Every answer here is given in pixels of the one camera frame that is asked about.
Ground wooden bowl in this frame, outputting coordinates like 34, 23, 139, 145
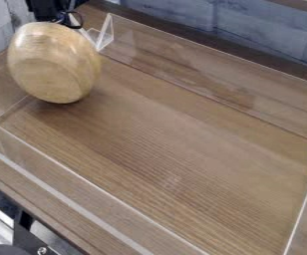
7, 22, 102, 104

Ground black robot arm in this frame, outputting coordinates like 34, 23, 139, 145
24, 0, 88, 22

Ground black metal table leg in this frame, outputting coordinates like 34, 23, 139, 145
12, 211, 59, 255

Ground clear acrylic enclosure walls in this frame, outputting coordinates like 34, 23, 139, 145
0, 14, 307, 255

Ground clear acrylic corner bracket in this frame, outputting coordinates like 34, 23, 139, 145
76, 15, 115, 53

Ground black cable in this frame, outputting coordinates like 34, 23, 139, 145
55, 10, 84, 30

